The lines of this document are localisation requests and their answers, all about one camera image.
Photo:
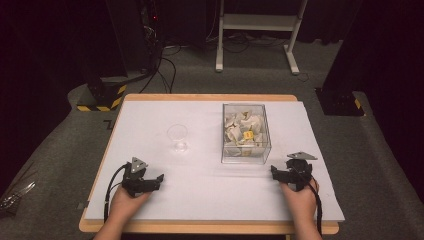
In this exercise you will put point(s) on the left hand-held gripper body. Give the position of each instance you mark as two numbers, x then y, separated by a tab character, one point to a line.
135	181

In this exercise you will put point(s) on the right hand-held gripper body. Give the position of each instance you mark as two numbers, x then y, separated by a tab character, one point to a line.
298	175

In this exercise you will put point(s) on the clear plastic drawer case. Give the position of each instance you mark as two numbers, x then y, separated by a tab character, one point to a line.
246	107

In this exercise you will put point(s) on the person's left hand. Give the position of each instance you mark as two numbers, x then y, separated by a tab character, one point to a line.
128	205

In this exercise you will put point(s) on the person's right hand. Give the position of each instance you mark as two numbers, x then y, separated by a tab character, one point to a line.
300	201

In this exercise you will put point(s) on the white table mat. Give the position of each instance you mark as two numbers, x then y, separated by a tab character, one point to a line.
200	186

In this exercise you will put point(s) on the clear plastic cup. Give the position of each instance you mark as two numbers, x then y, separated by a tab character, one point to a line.
178	135

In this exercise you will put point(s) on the pile of white packets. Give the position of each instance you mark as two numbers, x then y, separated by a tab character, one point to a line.
238	128

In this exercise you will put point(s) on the grey tape piece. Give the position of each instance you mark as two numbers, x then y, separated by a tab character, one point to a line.
82	205

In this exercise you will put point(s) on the wooden table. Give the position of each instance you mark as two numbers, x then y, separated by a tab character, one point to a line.
200	228

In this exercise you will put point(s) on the black yellow striped stand base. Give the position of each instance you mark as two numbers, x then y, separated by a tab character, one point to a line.
110	96

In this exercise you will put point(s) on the shiny clear plastic wrap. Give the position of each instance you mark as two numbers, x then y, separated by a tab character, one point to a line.
16	196

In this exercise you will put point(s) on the black equipment rack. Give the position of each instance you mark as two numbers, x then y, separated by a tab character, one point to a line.
151	33

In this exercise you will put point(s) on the white metal stand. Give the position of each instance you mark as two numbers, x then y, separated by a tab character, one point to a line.
260	21

